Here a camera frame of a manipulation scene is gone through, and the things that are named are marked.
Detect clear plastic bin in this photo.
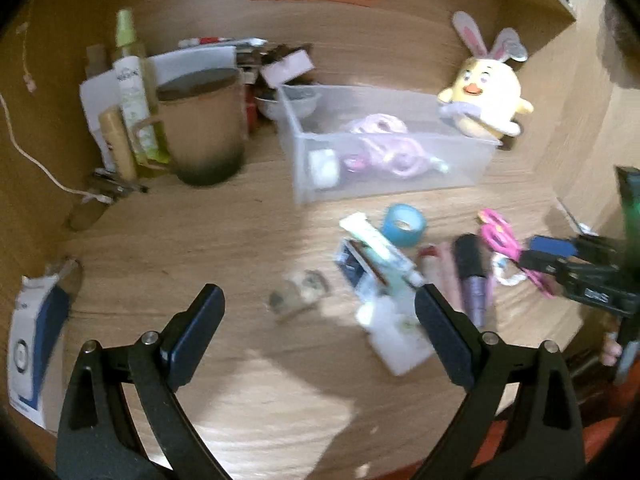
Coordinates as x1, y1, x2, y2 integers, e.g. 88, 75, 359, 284
276, 84, 501, 205

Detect green spray bottle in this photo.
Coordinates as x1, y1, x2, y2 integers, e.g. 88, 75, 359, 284
111, 8, 171, 171

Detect white toothpaste tube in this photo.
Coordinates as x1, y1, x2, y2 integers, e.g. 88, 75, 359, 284
339, 212, 423, 288

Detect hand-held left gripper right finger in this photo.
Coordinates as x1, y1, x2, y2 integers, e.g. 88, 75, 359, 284
412, 282, 587, 480

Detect person's right hand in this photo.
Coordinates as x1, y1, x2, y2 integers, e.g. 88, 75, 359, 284
602, 332, 624, 367

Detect black pens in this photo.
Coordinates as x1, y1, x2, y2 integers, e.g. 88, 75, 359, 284
92, 170, 150, 196

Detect pink scissors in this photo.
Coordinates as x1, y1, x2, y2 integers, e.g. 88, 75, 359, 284
477, 209, 556, 300

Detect white tape roll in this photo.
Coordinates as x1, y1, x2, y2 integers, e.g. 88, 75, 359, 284
307, 149, 341, 188

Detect black and purple hairbrush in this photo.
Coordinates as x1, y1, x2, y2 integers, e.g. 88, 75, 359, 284
452, 233, 493, 328

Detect yellow chick plush toy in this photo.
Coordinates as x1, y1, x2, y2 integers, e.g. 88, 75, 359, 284
437, 11, 534, 140

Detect white cosmetic bottle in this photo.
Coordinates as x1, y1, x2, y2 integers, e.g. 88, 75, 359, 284
112, 57, 158, 166

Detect stack of printed papers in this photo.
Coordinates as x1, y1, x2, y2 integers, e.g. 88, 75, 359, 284
150, 37, 271, 68

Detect eyeglasses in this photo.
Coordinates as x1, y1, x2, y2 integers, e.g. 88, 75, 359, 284
67, 190, 113, 232

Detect red cloth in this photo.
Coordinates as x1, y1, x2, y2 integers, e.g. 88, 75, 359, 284
475, 400, 640, 467

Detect brown mug with lid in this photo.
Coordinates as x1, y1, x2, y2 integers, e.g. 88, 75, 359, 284
97, 67, 247, 187

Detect red box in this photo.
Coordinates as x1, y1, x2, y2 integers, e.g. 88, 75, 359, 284
243, 82, 258, 128

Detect red and white marker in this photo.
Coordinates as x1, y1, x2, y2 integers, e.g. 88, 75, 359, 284
179, 36, 236, 48

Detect white ceramic bowl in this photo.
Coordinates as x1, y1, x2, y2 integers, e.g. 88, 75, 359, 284
252, 91, 321, 122

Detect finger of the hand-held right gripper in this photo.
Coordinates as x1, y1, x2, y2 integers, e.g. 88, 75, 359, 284
519, 250, 626, 315
529, 234, 626, 262

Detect white and blue box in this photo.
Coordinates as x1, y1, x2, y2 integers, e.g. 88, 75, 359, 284
7, 260, 83, 433

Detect white paper sheets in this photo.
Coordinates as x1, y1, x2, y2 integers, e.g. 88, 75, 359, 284
79, 46, 238, 171

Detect white cable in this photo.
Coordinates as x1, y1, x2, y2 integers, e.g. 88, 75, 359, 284
0, 92, 113, 206

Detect blue tape roll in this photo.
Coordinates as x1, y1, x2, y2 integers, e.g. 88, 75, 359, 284
382, 203, 427, 247

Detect dark brown round object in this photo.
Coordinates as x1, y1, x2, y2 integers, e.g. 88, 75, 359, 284
597, 0, 640, 86

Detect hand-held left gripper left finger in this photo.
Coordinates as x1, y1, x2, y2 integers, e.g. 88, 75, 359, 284
56, 284, 233, 480

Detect small pink box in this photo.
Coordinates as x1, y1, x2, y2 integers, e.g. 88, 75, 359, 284
260, 50, 315, 88

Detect shiny blue packet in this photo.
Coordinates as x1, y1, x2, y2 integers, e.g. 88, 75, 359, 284
334, 237, 396, 306

